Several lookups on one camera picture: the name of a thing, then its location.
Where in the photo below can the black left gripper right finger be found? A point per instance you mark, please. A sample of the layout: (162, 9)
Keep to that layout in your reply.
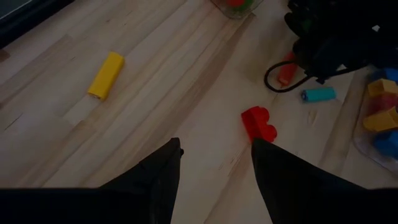
(295, 196)

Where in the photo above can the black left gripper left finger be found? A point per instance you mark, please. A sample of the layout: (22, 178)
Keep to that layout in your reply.
(152, 193)

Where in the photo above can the pink long bar block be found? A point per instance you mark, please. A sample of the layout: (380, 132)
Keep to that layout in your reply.
(286, 74)

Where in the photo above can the teal long bar block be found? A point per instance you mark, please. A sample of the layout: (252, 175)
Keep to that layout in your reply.
(318, 94)

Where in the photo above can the red toy block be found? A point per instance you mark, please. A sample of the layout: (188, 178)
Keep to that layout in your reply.
(258, 124)
(385, 102)

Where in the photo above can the clear plastic bin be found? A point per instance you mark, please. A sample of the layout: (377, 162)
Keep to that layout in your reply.
(230, 12)
(360, 140)

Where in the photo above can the yellow long bar block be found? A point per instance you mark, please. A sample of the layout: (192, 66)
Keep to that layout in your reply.
(105, 76)

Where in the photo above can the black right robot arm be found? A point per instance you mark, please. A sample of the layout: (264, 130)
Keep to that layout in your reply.
(387, 31)

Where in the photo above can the black aluminium table frame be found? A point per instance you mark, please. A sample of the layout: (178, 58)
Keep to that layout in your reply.
(18, 15)

